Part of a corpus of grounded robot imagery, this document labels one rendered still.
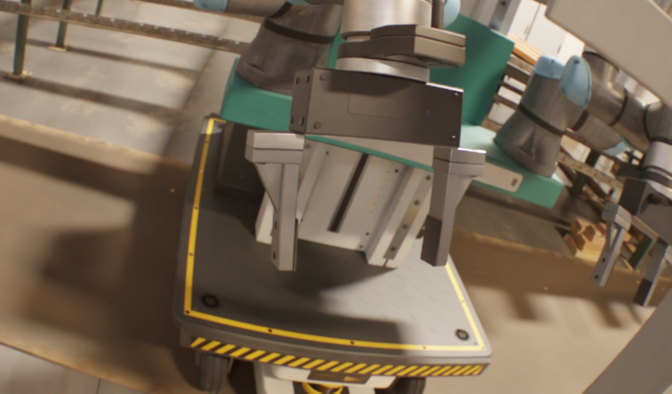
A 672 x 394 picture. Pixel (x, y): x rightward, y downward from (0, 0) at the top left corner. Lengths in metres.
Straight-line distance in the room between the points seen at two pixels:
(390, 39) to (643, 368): 0.31
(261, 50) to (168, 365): 0.77
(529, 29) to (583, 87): 7.63
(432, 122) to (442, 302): 0.81
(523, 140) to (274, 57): 0.47
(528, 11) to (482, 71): 7.28
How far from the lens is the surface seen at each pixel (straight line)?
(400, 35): 0.33
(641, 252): 3.35
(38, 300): 1.30
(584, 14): 0.20
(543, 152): 0.93
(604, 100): 0.73
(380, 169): 1.09
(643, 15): 0.22
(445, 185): 0.43
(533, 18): 8.32
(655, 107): 0.74
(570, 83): 0.72
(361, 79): 0.37
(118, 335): 1.22
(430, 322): 1.09
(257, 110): 0.73
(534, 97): 0.92
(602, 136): 0.96
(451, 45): 0.33
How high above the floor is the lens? 0.97
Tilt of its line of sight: 27 degrees down
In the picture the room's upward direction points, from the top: 23 degrees clockwise
